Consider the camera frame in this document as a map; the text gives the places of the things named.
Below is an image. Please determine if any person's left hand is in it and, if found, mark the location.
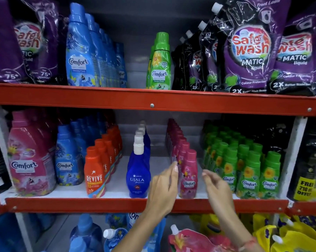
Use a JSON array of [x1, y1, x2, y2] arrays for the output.
[[147, 162, 179, 221]]

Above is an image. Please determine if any person's right hand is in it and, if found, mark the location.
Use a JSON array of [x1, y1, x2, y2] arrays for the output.
[[202, 169, 236, 216]]

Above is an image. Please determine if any person's right forearm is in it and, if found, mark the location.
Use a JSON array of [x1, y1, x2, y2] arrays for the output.
[[218, 208, 264, 252]]

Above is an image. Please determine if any row of small pink bottles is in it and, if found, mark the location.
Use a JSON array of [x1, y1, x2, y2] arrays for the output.
[[165, 118, 198, 199]]

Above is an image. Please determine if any row of dark blue bottles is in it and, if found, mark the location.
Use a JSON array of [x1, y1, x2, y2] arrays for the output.
[[126, 121, 152, 199]]

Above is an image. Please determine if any group of small green bottles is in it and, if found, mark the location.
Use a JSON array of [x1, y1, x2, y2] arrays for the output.
[[202, 120, 282, 200]]

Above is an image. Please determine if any yellow refill pouch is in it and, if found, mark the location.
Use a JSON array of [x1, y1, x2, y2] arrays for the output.
[[190, 214, 224, 236]]

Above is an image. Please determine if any pink pouch with white cap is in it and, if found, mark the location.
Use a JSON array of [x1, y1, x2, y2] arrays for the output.
[[168, 224, 238, 252]]

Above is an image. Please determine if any blue softener refill pouch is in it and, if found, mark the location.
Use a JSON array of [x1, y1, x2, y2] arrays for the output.
[[127, 212, 167, 252]]

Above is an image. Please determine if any red metal shelf beam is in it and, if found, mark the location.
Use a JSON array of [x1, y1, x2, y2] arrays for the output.
[[0, 195, 316, 217], [0, 82, 316, 118]]

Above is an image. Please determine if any group of black bottles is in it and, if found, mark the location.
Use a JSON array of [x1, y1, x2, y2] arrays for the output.
[[248, 119, 293, 158]]

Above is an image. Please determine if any row of orange bottles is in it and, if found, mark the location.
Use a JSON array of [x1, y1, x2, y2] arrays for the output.
[[84, 125, 123, 199]]

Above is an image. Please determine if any blue pouch with white cap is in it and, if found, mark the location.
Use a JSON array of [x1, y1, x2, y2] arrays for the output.
[[103, 228, 129, 252]]

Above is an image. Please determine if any black bottle with yellow label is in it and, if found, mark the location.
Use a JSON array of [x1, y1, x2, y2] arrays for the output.
[[287, 123, 316, 202]]

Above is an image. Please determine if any purple detergent pouch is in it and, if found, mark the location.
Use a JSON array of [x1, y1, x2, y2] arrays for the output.
[[198, 20, 227, 92], [13, 0, 61, 85], [172, 36, 191, 91], [0, 0, 28, 83], [268, 9, 316, 97], [212, 0, 293, 94], [185, 30, 208, 92]]

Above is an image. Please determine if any pile of yellow pouches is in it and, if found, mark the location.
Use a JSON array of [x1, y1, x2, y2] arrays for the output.
[[252, 213, 316, 252]]

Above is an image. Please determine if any tall green softener bottle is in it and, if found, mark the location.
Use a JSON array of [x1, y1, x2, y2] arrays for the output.
[[147, 32, 172, 90]]

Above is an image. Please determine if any row of medium blue bottles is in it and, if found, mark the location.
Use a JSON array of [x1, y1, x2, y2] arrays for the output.
[[55, 116, 106, 187]]

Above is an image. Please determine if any large blue softener bottle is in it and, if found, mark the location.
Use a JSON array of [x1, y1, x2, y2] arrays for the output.
[[69, 214, 104, 252]]

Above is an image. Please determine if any row of large pink bottles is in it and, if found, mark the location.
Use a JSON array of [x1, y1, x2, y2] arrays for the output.
[[7, 109, 57, 198]]

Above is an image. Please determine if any row of tall blue bottles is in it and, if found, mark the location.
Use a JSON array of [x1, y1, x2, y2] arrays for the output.
[[66, 2, 128, 88]]

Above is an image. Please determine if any large blue refill pouch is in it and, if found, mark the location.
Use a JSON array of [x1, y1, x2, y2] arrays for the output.
[[0, 212, 28, 252]]

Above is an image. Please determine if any red thread bracelet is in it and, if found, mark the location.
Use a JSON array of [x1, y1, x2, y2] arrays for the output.
[[238, 237, 258, 252]]

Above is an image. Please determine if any white shelf upright post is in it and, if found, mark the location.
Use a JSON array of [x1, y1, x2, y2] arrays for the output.
[[15, 213, 35, 252], [278, 117, 308, 200], [0, 105, 13, 197]]

